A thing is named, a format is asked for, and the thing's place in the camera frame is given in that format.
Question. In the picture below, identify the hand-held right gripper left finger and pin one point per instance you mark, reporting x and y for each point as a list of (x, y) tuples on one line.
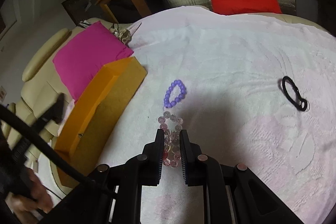
[(159, 153)]

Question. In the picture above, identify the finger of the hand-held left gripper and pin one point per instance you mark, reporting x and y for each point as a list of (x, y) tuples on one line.
[(55, 108)]

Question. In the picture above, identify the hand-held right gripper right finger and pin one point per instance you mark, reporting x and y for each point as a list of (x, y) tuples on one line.
[(185, 153)]

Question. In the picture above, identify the person's left hand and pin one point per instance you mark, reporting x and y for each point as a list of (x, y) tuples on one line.
[(34, 195)]

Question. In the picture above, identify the cream leather sofa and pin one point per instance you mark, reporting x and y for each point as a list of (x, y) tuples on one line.
[(39, 77)]

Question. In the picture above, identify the orange cardboard box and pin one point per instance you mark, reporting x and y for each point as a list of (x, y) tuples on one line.
[(105, 98)]

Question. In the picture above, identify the magenta cushion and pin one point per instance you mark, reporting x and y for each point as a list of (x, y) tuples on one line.
[(86, 56)]

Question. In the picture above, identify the crumpled clear plastic wrapper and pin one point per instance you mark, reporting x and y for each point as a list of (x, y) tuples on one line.
[(122, 34)]

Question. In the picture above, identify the white pink embossed blanket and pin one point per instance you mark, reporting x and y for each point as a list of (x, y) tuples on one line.
[(236, 61)]

